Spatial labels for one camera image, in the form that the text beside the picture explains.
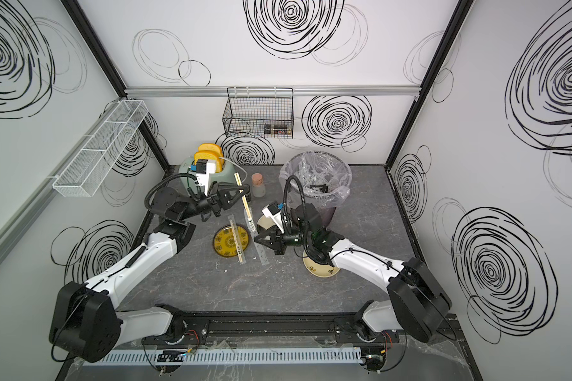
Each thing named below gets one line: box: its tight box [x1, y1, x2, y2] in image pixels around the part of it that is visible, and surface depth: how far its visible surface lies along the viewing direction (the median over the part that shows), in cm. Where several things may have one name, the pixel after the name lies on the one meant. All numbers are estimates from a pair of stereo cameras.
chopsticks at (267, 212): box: [263, 207, 279, 228], surface depth 68 cm
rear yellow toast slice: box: [198, 142, 224, 158], surface depth 99 cm
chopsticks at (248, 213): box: [234, 172, 258, 236], surface depth 67 cm
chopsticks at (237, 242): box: [227, 214, 247, 265], surface depth 93 cm
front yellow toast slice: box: [193, 150, 225, 166], surface depth 96 cm
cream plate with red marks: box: [302, 250, 341, 278], surface depth 88 cm
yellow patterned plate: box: [212, 224, 250, 258], surface depth 95 cm
